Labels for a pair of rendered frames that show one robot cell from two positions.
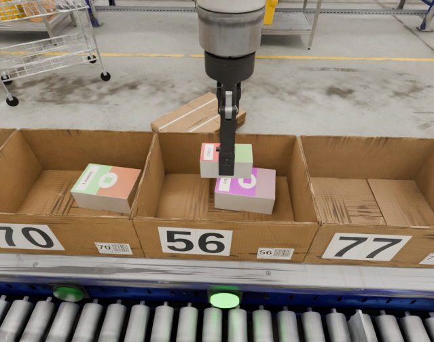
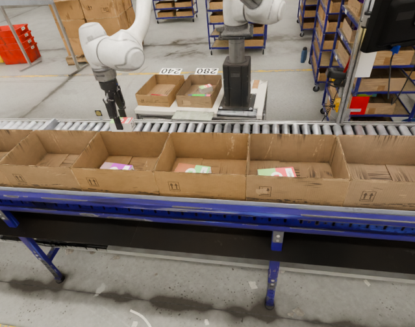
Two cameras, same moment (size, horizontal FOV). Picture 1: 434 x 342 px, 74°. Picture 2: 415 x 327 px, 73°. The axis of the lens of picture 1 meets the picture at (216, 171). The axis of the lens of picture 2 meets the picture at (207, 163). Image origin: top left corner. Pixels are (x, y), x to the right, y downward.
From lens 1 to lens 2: 1.62 m
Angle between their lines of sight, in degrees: 94
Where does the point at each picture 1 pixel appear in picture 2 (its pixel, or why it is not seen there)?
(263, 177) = not seen: hidden behind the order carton
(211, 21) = not seen: hidden behind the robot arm
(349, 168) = (47, 184)
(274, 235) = (116, 137)
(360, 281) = not seen: hidden behind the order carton
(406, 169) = (17, 182)
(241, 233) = (128, 137)
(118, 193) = (183, 165)
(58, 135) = (219, 177)
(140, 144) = (166, 179)
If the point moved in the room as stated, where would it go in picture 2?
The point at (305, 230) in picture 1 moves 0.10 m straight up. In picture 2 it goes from (104, 134) to (98, 118)
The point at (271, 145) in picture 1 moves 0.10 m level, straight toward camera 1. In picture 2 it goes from (87, 174) to (100, 159)
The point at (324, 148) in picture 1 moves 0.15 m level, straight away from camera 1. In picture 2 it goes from (58, 173) to (28, 194)
